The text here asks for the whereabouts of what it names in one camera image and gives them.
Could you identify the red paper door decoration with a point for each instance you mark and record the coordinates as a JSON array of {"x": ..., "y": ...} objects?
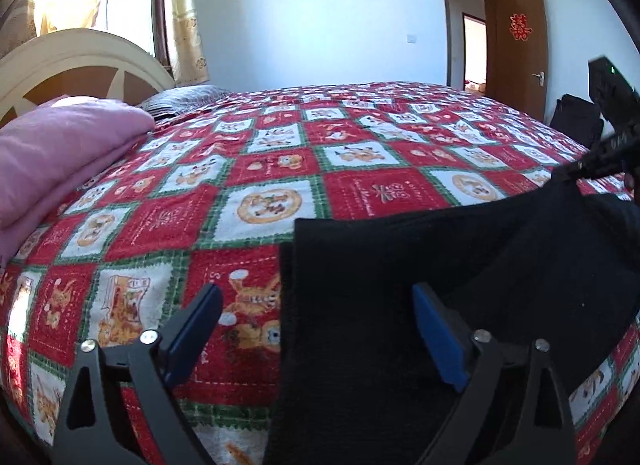
[{"x": 520, "y": 27}]

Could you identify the yellow patterned curtain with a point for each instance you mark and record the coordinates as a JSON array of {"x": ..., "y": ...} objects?
[{"x": 185, "y": 35}]

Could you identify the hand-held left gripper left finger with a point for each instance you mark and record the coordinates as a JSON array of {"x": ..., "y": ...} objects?
[{"x": 192, "y": 340}]

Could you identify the brown door frame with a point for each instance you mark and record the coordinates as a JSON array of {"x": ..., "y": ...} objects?
[{"x": 445, "y": 20}]

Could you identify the red checked printed blanket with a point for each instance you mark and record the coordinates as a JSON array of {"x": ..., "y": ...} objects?
[{"x": 250, "y": 160}]

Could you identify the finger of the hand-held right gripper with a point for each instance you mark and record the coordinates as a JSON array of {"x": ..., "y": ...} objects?
[{"x": 602, "y": 156}]

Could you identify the black pants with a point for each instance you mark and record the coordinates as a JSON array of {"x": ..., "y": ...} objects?
[{"x": 375, "y": 270}]

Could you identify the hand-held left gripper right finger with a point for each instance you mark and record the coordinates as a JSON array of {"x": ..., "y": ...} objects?
[{"x": 440, "y": 340}]

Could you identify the grey striped pillow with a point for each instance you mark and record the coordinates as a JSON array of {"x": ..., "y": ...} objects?
[{"x": 185, "y": 97}]

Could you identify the pink folded quilt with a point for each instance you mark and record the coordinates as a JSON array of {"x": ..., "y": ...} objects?
[{"x": 60, "y": 145}]

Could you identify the brown wooden door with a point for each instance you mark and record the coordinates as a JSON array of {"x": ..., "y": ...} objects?
[{"x": 515, "y": 75}]

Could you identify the window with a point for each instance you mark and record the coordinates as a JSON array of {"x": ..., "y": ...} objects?
[{"x": 130, "y": 0}]

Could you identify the black suitcase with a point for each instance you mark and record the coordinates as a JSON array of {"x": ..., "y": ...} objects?
[{"x": 575, "y": 117}]

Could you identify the cream and brown headboard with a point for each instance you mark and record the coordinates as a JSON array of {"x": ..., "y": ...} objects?
[{"x": 75, "y": 47}]

